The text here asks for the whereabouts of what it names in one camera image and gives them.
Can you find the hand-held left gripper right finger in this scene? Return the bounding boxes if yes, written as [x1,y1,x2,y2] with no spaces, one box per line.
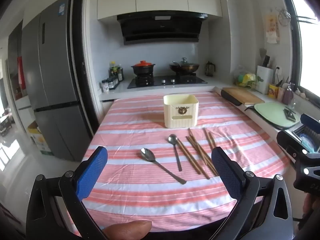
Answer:
[211,146,293,240]

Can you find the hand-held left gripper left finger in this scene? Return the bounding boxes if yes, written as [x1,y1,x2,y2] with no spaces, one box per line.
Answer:
[26,146,108,240]

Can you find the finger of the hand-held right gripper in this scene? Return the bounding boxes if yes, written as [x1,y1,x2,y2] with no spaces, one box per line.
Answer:
[276,129,304,158]
[300,113,320,131]

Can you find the bunch of wooden chopsticks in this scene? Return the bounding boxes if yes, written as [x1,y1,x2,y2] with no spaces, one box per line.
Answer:
[177,127,219,180]

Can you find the large steel spoon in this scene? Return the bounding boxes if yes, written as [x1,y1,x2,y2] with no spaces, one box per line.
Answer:
[140,147,187,185]

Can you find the small steel spoon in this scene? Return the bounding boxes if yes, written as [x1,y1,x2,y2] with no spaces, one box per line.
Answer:
[168,134,183,172]

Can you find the cream ribbed utensil holder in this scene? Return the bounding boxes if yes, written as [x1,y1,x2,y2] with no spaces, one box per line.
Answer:
[163,94,199,128]

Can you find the person's right hand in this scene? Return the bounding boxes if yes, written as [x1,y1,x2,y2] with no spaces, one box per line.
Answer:
[302,194,320,222]

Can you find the person's left hand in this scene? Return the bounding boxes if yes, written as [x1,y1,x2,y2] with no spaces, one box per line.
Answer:
[102,220,153,240]

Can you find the black peeler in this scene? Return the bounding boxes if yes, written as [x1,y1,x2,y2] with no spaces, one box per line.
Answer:
[284,106,297,121]

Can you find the green cutting mat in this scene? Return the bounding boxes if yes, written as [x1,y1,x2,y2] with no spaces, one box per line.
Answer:
[253,102,301,128]

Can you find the soap dispenser bottle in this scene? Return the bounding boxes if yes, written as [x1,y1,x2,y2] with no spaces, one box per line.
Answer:
[282,82,295,105]

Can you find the yellow packet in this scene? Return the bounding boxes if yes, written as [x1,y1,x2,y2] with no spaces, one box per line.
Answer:
[268,84,279,98]

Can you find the pink striped tablecloth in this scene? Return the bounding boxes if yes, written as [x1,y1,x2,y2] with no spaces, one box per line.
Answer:
[64,91,292,233]

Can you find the cardboard box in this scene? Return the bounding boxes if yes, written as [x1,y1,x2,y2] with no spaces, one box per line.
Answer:
[27,120,54,156]

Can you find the white knife block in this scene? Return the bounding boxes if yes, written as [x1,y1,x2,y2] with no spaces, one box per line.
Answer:
[255,48,274,94]

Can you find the wooden cutting board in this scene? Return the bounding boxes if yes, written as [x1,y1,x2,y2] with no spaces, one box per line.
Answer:
[222,87,265,106]

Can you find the yellow green sponges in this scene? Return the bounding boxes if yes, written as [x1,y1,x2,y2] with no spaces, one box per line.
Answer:
[234,71,258,88]

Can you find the grey refrigerator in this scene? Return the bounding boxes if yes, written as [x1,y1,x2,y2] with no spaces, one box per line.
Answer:
[21,0,97,162]

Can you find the seasoning bottles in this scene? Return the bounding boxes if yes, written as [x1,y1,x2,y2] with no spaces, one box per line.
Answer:
[108,60,124,82]

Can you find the black gas hob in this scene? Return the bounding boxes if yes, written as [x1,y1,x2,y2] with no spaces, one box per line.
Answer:
[127,76,208,89]

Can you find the wok with glass lid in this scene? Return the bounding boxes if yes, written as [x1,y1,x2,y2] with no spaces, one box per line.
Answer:
[169,57,201,75]

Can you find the black pot with orange lid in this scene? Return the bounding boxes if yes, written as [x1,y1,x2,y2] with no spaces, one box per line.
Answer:
[131,60,156,77]

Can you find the red hanging cloth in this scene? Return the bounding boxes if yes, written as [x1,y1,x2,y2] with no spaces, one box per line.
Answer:
[17,56,27,91]

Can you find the black range hood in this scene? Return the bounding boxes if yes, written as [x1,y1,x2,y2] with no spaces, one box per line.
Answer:
[117,12,208,46]

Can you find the wall calendar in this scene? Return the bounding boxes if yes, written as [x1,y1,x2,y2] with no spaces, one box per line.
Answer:
[265,14,281,44]

